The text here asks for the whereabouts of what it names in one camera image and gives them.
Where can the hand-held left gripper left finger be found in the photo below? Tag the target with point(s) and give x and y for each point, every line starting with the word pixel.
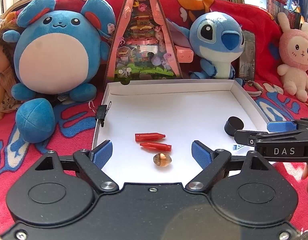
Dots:
pixel 102 155

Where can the blue alien plush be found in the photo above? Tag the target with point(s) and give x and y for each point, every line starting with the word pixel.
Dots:
pixel 214 37

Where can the small black binder clip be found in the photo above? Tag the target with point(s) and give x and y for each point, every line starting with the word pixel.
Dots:
pixel 101 112

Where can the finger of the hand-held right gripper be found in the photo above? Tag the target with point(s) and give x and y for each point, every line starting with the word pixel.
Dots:
pixel 280 126
pixel 244 137

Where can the pink triangular toy box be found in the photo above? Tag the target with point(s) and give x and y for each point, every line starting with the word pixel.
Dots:
pixel 141 42

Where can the white cardboard box tray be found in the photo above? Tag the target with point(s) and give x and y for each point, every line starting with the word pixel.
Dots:
pixel 169 110

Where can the red plastic tube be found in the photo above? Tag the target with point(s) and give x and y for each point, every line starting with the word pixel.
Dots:
pixel 149 137
pixel 155 146

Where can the pink bunny plush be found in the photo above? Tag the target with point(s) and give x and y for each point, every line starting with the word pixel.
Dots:
pixel 296 55

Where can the round blue mouse plush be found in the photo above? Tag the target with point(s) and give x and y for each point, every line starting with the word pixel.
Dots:
pixel 56 62

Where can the red printed blanket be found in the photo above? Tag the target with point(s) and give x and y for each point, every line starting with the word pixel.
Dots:
pixel 68 130

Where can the small pink box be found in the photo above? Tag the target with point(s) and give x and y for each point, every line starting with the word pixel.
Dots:
pixel 184 54

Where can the black round cap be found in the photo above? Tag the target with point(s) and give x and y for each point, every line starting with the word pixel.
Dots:
pixel 233 126

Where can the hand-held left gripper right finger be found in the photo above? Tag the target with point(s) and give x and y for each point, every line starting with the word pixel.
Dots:
pixel 201 152

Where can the dark framed photo card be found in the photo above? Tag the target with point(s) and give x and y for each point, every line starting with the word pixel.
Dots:
pixel 247 60

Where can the brown walnut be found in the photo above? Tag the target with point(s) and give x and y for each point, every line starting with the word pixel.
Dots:
pixel 162 159

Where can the brown-haired baby doll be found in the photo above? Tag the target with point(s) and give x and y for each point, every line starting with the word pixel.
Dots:
pixel 3 80

